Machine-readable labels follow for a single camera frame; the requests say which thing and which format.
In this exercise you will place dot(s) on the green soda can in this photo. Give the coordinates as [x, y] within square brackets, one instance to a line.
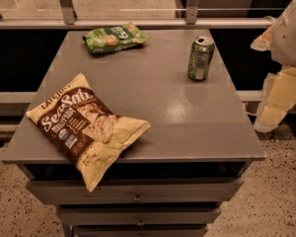
[201, 53]

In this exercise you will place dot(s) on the green snack bag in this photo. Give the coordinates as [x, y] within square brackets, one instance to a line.
[112, 39]

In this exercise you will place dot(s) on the grey metal railing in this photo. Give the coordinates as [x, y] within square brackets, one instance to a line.
[145, 14]

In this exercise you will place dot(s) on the grey drawer cabinet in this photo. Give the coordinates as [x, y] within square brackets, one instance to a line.
[172, 180]

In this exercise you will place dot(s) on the brown sea salt chip bag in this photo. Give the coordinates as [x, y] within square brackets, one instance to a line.
[88, 134]

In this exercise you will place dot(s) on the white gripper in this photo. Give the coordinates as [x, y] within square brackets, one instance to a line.
[290, 41]

